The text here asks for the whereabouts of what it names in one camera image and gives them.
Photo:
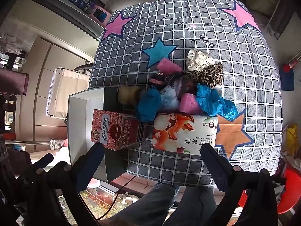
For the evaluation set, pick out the grey checkered star tablecloth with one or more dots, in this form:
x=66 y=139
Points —
x=211 y=51

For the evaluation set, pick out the light blue fluffy scrunchie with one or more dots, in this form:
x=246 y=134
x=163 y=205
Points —
x=169 y=98

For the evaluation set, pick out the blue crinkled cloth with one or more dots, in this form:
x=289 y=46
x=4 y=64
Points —
x=148 y=106
x=209 y=98

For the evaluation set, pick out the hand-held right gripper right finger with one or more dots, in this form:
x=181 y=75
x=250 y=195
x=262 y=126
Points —
x=215 y=168

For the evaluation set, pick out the silver pole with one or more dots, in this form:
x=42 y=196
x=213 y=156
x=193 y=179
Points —
x=28 y=142

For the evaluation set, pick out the white perforated basket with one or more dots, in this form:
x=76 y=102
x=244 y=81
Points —
x=57 y=144

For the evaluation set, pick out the pink plastic stool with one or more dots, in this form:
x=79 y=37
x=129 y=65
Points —
x=101 y=15

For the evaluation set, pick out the person's left leg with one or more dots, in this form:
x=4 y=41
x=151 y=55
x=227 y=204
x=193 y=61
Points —
x=145 y=204

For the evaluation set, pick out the red plastic stool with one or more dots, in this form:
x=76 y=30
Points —
x=288 y=188

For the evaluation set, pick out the pink navy knitted band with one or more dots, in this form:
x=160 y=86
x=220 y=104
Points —
x=156 y=81

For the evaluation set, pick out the small teal rag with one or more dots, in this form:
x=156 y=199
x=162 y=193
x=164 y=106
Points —
x=18 y=147

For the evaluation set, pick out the purple fringed cloth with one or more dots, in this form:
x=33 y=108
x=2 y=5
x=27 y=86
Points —
x=11 y=82

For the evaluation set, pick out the pink sponge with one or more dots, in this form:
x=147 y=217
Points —
x=168 y=66
x=189 y=103

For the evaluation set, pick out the grey curtain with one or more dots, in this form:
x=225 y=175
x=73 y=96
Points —
x=58 y=9

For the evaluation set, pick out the blue red bag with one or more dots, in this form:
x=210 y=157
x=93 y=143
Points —
x=288 y=77

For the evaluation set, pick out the white orange tissue pack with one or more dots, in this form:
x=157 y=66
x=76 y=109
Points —
x=178 y=131

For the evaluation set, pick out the leopard print scrunchie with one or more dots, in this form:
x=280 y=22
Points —
x=209 y=75

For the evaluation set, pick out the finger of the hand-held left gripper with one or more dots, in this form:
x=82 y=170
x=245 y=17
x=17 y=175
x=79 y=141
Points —
x=43 y=161

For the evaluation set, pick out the white cardboard box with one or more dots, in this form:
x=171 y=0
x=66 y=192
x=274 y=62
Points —
x=77 y=122

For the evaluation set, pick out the beige folding chair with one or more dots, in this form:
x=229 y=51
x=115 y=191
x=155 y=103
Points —
x=70 y=87

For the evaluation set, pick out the beige sock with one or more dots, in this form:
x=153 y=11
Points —
x=127 y=94

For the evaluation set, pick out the yellow bag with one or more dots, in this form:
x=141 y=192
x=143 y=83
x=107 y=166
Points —
x=291 y=136

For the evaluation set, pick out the white polka dot scrunchie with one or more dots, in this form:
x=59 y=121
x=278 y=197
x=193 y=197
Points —
x=197 y=58

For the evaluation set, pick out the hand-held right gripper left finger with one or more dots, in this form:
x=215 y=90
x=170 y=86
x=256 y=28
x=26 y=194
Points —
x=90 y=167

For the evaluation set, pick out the red patterned tissue box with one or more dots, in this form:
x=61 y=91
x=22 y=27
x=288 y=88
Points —
x=112 y=131

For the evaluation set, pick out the purple knit scrunchie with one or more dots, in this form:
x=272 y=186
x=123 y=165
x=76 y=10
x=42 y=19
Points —
x=181 y=84

